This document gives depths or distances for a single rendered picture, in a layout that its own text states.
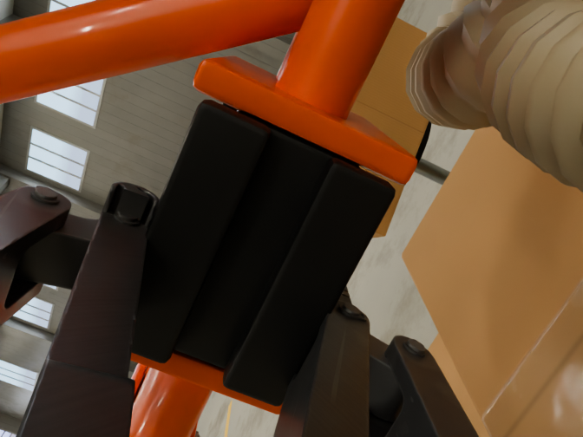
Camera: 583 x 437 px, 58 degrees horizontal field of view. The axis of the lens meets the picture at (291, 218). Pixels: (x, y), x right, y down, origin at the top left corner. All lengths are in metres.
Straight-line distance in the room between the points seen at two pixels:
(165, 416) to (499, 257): 0.19
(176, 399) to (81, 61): 0.10
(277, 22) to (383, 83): 1.39
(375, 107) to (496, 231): 1.22
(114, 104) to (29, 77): 10.08
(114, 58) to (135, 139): 10.27
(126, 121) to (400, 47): 8.96
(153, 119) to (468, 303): 9.84
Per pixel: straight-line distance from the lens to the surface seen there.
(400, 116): 1.54
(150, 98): 9.91
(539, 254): 0.27
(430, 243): 0.38
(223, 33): 0.16
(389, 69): 1.57
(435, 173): 1.75
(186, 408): 0.18
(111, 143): 10.70
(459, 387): 1.06
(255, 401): 0.16
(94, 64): 0.17
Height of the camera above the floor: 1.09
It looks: 9 degrees down
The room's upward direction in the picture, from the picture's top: 66 degrees counter-clockwise
